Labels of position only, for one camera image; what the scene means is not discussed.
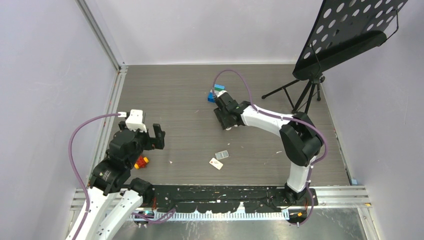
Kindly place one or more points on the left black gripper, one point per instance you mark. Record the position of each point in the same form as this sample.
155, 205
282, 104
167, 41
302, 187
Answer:
159, 135

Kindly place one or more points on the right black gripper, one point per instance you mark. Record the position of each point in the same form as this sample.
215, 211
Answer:
223, 123

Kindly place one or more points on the clear staples tray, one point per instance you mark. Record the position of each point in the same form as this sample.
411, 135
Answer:
222, 155

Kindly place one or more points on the white staples box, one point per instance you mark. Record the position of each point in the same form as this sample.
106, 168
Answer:
216, 163

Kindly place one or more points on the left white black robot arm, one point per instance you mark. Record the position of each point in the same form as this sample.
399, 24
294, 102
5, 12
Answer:
107, 208

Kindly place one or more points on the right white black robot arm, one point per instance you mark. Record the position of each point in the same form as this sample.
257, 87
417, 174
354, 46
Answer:
300, 141

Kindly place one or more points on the blue green toy brick stack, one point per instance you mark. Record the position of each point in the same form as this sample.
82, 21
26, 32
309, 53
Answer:
214, 92

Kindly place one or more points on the red yellow toy brick car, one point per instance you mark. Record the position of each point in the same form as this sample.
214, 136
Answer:
141, 162

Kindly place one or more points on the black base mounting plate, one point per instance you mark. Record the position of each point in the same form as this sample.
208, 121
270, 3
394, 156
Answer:
220, 199

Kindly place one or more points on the black music stand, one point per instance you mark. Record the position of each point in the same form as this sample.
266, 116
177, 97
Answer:
342, 30

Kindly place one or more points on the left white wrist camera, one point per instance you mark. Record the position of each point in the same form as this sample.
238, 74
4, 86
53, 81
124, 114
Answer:
134, 120

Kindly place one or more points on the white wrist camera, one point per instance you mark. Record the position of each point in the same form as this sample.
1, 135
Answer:
220, 94
134, 120

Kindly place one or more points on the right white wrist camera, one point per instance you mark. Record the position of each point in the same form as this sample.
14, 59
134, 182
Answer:
220, 94

